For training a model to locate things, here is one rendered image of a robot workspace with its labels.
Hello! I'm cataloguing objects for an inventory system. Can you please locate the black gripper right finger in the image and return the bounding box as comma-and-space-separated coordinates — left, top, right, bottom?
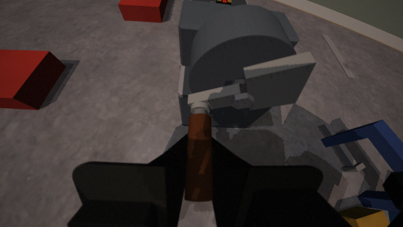
212, 137, 324, 227

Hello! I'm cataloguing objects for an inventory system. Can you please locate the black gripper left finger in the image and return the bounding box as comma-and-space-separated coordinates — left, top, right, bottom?
72, 134, 188, 227

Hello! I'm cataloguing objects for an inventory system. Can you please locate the dark blue c-clamp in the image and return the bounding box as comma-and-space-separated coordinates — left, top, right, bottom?
320, 119, 403, 213

